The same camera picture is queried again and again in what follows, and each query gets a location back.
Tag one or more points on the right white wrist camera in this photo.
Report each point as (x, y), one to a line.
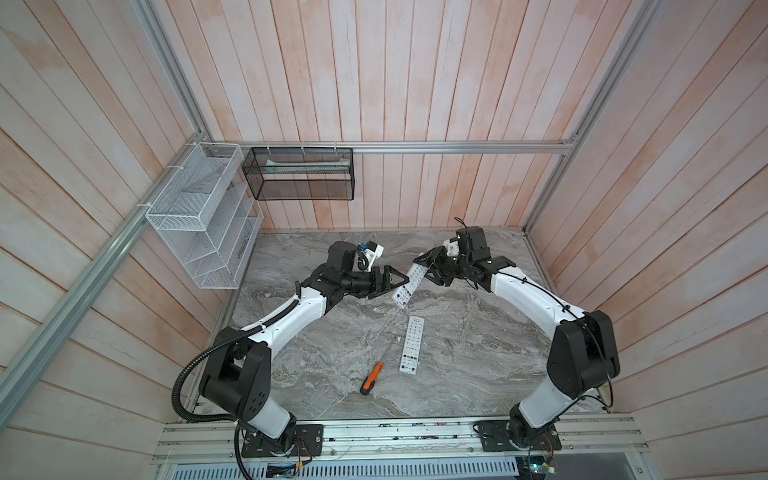
(452, 247)

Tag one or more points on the orange handled screwdriver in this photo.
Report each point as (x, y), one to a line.
(372, 377)

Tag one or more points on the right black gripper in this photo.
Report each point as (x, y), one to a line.
(435, 253)

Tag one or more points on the left aluminium frame bar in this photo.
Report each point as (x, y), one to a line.
(38, 353)

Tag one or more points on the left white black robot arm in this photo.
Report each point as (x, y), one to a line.
(237, 374)

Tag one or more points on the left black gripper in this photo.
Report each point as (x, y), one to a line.
(386, 282)

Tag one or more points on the white remote control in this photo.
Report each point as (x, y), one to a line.
(412, 345)
(404, 293)

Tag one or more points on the white wire mesh shelf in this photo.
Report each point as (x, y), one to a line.
(206, 216)

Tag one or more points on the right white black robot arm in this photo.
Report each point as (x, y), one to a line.
(583, 351)

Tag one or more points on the horizontal aluminium frame bar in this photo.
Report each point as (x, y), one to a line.
(557, 147)

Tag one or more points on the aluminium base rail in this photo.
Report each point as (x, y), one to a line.
(407, 438)

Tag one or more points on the black wire mesh basket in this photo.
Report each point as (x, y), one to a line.
(300, 173)

